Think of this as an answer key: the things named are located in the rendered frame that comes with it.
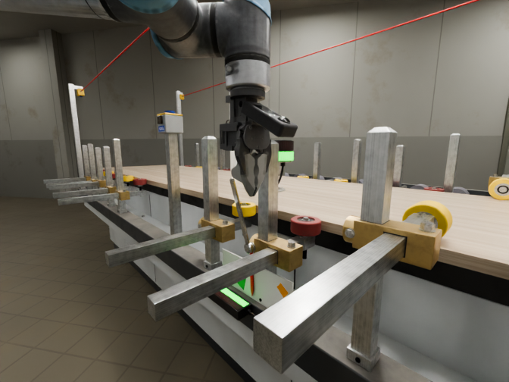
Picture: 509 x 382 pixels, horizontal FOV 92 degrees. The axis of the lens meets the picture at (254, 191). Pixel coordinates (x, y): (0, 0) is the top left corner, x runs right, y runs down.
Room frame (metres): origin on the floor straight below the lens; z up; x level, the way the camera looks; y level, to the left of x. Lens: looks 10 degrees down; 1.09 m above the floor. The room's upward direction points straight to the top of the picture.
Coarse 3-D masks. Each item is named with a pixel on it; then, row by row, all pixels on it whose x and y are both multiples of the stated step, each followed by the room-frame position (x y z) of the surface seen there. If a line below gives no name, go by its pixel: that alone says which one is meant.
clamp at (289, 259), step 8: (256, 240) 0.58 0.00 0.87; (264, 240) 0.57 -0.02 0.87; (272, 240) 0.57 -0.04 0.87; (280, 240) 0.57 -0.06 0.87; (256, 248) 0.58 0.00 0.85; (264, 248) 0.56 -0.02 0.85; (272, 248) 0.54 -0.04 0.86; (280, 248) 0.52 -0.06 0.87; (288, 248) 0.52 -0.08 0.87; (296, 248) 0.52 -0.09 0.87; (280, 256) 0.52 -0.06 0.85; (288, 256) 0.50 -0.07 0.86; (296, 256) 0.52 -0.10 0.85; (280, 264) 0.52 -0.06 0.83; (288, 264) 0.50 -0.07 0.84; (296, 264) 0.52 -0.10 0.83
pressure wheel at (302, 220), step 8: (296, 216) 0.65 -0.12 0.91; (304, 216) 0.65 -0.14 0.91; (312, 216) 0.66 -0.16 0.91; (296, 224) 0.60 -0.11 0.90; (304, 224) 0.59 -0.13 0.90; (312, 224) 0.59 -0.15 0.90; (320, 224) 0.61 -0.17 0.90; (296, 232) 0.60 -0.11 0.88; (304, 232) 0.59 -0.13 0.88; (312, 232) 0.59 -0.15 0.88; (304, 256) 0.62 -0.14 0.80
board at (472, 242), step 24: (144, 168) 2.47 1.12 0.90; (192, 168) 2.47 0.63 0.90; (192, 192) 1.13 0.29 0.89; (240, 192) 1.08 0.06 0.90; (288, 192) 1.08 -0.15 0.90; (312, 192) 1.08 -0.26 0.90; (336, 192) 1.08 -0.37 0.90; (360, 192) 1.08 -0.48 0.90; (408, 192) 1.08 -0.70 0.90; (432, 192) 1.08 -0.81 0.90; (288, 216) 0.72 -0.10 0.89; (336, 216) 0.68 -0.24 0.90; (360, 216) 0.68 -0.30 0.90; (456, 216) 0.68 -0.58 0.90; (480, 216) 0.68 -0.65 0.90; (504, 216) 0.68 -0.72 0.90; (456, 240) 0.49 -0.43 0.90; (480, 240) 0.49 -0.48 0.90; (504, 240) 0.49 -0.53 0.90; (456, 264) 0.43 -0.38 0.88; (480, 264) 0.41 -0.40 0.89; (504, 264) 0.39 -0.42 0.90
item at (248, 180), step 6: (246, 156) 0.48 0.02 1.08; (246, 162) 0.48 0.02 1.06; (252, 162) 0.49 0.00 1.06; (234, 168) 0.52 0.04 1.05; (246, 168) 0.48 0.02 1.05; (252, 168) 0.49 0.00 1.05; (234, 174) 0.52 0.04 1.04; (246, 174) 0.48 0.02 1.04; (252, 174) 0.49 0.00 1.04; (240, 180) 0.51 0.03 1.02; (246, 180) 0.48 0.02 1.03; (252, 180) 0.49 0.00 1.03; (246, 186) 0.49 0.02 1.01; (252, 186) 0.49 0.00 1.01; (246, 192) 0.50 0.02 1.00; (252, 192) 0.50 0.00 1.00
